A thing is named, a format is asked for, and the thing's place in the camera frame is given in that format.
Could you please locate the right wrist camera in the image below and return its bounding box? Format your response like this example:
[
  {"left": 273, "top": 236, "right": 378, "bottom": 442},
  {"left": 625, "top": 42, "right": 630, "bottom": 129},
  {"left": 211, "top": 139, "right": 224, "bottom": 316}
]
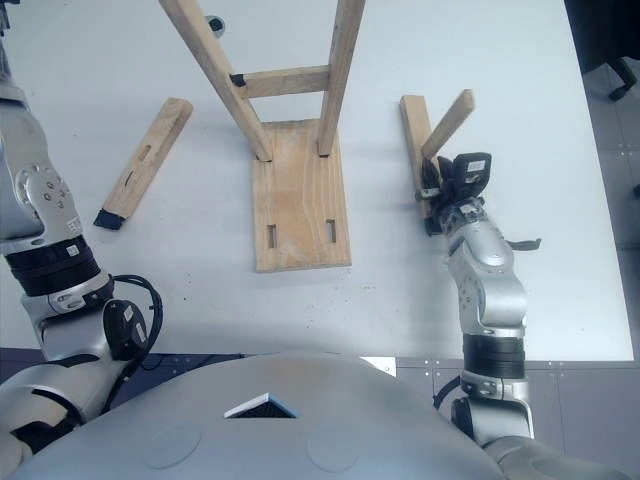
[{"left": 451, "top": 149, "right": 494, "bottom": 202}]

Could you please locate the robot body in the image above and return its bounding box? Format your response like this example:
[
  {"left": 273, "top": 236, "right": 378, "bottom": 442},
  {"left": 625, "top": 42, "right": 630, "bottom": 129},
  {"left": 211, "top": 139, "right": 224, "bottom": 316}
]
[{"left": 0, "top": 351, "right": 640, "bottom": 480}]

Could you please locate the black cable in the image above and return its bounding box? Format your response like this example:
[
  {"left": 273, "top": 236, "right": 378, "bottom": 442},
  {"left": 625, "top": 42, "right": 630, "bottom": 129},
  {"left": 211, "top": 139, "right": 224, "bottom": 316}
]
[
  {"left": 431, "top": 375, "right": 467, "bottom": 414},
  {"left": 106, "top": 272, "right": 165, "bottom": 374}
]

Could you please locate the wooden cross bar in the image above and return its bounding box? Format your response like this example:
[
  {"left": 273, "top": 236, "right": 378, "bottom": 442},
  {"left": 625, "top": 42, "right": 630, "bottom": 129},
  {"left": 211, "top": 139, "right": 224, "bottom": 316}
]
[
  {"left": 230, "top": 64, "right": 332, "bottom": 100},
  {"left": 420, "top": 88, "right": 475, "bottom": 161}
]

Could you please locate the wooden leg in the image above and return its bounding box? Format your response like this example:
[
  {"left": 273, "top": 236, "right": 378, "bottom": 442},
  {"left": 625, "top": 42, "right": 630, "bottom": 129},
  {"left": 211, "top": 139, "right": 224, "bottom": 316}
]
[
  {"left": 158, "top": 0, "right": 274, "bottom": 164},
  {"left": 316, "top": 0, "right": 367, "bottom": 160},
  {"left": 92, "top": 96, "right": 194, "bottom": 233},
  {"left": 399, "top": 94, "right": 442, "bottom": 221}
]

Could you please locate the black office chair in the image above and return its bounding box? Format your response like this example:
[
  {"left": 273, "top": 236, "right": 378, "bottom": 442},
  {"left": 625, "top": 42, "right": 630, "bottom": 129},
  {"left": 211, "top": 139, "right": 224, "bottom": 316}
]
[{"left": 579, "top": 0, "right": 640, "bottom": 103}]

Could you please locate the wooden seat board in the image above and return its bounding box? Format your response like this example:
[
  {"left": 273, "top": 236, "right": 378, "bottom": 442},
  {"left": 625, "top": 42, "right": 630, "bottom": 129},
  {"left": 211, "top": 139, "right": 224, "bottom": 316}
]
[{"left": 251, "top": 118, "right": 353, "bottom": 274}]

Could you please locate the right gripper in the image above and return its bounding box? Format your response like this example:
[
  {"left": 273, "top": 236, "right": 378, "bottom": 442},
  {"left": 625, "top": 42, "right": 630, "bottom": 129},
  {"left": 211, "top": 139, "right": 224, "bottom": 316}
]
[{"left": 414, "top": 155, "right": 487, "bottom": 236}]

